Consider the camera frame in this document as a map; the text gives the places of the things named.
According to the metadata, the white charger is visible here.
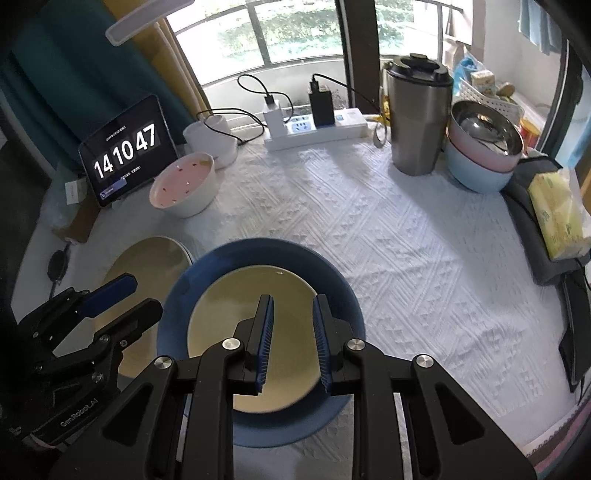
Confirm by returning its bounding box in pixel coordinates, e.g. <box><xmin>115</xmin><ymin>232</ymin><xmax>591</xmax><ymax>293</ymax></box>
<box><xmin>262</xmin><ymin>95</ymin><xmax>282</xmax><ymax>130</ymax></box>

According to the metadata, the striped cloth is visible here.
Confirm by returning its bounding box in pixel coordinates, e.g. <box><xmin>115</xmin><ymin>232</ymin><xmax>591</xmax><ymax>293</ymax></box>
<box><xmin>522</xmin><ymin>401</ymin><xmax>591</xmax><ymax>467</ymax></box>

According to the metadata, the yellow carton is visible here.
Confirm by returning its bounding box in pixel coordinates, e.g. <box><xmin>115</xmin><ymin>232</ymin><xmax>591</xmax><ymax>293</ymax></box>
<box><xmin>470</xmin><ymin>69</ymin><xmax>497</xmax><ymax>95</ymax></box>

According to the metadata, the cardboard box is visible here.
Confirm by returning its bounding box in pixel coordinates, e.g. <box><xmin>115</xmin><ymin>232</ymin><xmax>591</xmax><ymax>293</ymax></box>
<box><xmin>50</xmin><ymin>182</ymin><xmax>101</xmax><ymax>244</ymax></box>

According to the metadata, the black charger cable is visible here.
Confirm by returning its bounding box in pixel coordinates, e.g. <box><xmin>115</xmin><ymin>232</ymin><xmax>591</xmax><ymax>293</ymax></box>
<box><xmin>238</xmin><ymin>74</ymin><xmax>293</xmax><ymax>112</ymax></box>
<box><xmin>314</xmin><ymin>73</ymin><xmax>384</xmax><ymax>121</ymax></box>

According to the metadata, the tablet with clock display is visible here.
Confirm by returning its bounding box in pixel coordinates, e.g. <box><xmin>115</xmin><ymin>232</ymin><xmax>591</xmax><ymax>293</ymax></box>
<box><xmin>78</xmin><ymin>95</ymin><xmax>180</xmax><ymax>208</ymax></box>

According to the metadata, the white plastic basket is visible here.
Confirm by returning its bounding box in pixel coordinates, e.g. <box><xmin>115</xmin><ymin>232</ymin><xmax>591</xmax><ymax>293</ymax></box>
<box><xmin>458</xmin><ymin>78</ymin><xmax>526</xmax><ymax>118</ymax></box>

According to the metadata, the black lamp cable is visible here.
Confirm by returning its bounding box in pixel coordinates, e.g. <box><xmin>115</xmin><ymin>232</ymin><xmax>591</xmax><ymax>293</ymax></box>
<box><xmin>196</xmin><ymin>108</ymin><xmax>266</xmax><ymax>146</ymax></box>

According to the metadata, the yellow tissue pack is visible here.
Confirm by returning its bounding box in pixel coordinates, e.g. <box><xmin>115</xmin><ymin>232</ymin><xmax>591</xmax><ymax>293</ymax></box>
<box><xmin>527</xmin><ymin>168</ymin><xmax>591</xmax><ymax>261</ymax></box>

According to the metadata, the black charger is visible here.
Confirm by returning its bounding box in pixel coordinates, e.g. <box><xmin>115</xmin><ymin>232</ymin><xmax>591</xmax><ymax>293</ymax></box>
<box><xmin>308</xmin><ymin>82</ymin><xmax>335</xmax><ymax>126</ymax></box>

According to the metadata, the pale blue bowl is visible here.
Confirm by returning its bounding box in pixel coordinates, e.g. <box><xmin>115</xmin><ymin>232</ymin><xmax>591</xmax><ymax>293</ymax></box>
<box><xmin>444</xmin><ymin>138</ymin><xmax>514</xmax><ymax>193</ymax></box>

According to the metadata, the pink bowl with steel inside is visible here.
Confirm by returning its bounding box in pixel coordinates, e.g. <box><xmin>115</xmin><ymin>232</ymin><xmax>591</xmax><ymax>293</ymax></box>
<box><xmin>447</xmin><ymin>100</ymin><xmax>526</xmax><ymax>172</ymax></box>

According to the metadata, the white power strip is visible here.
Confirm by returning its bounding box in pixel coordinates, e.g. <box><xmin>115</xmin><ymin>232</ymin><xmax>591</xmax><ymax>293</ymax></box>
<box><xmin>264</xmin><ymin>108</ymin><xmax>369</xmax><ymax>152</ymax></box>

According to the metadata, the white bowl with pink inside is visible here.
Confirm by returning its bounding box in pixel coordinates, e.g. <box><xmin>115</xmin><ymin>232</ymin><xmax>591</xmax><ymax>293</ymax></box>
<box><xmin>148</xmin><ymin>152</ymin><xmax>218</xmax><ymax>219</ymax></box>

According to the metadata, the white desk lamp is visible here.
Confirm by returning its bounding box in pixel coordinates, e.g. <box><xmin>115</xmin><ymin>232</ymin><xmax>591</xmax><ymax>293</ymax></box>
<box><xmin>105</xmin><ymin>0</ymin><xmax>238</xmax><ymax>169</ymax></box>

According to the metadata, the cream plate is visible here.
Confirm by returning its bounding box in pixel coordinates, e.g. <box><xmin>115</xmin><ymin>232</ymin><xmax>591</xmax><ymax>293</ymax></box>
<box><xmin>98</xmin><ymin>236</ymin><xmax>195</xmax><ymax>380</ymax></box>

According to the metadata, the light blue hanging towel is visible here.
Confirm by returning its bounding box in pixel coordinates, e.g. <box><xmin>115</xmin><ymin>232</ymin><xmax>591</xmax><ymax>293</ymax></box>
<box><xmin>518</xmin><ymin>0</ymin><xmax>563</xmax><ymax>57</ymax></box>

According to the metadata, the white textured tablecloth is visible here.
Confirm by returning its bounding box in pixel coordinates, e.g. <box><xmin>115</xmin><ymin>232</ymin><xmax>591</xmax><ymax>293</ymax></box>
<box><xmin>9</xmin><ymin>134</ymin><xmax>591</xmax><ymax>462</ymax></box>

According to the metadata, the black case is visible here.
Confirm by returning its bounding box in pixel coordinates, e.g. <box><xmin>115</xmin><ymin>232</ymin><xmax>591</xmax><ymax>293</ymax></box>
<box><xmin>558</xmin><ymin>265</ymin><xmax>591</xmax><ymax>394</ymax></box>

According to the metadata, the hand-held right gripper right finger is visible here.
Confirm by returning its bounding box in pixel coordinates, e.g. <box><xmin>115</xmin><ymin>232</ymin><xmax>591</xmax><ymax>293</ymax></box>
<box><xmin>312</xmin><ymin>293</ymin><xmax>539</xmax><ymax>480</ymax></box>

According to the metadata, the teal curtain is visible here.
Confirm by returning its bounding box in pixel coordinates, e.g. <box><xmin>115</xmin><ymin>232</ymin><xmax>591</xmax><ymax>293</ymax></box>
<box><xmin>0</xmin><ymin>0</ymin><xmax>185</xmax><ymax>185</ymax></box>

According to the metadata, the small white box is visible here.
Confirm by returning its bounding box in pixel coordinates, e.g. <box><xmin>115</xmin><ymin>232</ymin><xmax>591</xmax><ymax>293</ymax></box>
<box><xmin>65</xmin><ymin>180</ymin><xmax>88</xmax><ymax>207</ymax></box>

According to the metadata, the dark grey bag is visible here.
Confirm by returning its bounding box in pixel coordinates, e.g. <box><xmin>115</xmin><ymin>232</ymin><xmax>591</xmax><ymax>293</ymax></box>
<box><xmin>501</xmin><ymin>156</ymin><xmax>591</xmax><ymax>287</ymax></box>

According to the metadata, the yellow curtain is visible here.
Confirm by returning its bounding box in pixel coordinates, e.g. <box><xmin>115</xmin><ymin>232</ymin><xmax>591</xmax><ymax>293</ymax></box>
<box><xmin>102</xmin><ymin>0</ymin><xmax>213</xmax><ymax>121</ymax></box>

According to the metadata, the cream bowl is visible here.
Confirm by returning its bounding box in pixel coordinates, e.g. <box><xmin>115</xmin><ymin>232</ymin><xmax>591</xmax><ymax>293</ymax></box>
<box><xmin>187</xmin><ymin>265</ymin><xmax>324</xmax><ymax>414</ymax></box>

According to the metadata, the stainless steel tumbler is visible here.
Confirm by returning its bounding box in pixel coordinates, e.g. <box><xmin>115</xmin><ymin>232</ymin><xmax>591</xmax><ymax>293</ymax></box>
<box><xmin>382</xmin><ymin>53</ymin><xmax>455</xmax><ymax>177</ymax></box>

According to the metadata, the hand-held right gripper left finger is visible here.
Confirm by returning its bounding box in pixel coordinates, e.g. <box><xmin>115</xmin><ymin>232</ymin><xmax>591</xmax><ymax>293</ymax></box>
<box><xmin>48</xmin><ymin>294</ymin><xmax>275</xmax><ymax>480</ymax></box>

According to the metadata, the black round pouch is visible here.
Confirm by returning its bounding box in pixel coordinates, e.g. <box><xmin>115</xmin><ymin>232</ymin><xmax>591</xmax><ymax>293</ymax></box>
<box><xmin>47</xmin><ymin>249</ymin><xmax>70</xmax><ymax>296</ymax></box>

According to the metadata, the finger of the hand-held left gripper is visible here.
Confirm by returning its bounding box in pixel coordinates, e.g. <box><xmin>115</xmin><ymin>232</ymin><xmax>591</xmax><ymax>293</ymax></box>
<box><xmin>39</xmin><ymin>298</ymin><xmax>163</xmax><ymax>374</ymax></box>
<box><xmin>21</xmin><ymin>273</ymin><xmax>138</xmax><ymax>354</ymax></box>

